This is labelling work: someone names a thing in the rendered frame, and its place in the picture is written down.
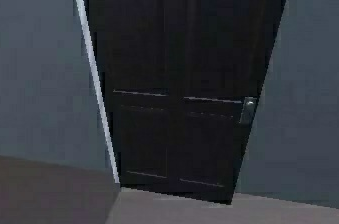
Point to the dark brown panelled room door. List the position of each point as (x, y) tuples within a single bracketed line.
[(177, 66)]

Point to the silver door knob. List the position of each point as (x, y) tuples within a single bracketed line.
[(249, 109)]

